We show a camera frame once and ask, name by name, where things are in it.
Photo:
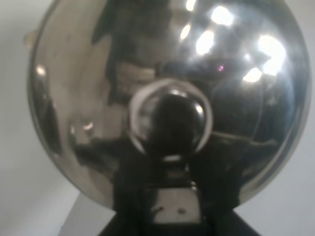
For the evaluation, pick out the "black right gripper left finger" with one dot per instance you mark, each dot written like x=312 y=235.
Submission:
x=134 y=174

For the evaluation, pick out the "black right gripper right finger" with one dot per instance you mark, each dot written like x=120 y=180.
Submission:
x=219 y=178

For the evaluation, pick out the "stainless steel teapot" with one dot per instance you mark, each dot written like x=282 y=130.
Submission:
x=175 y=75

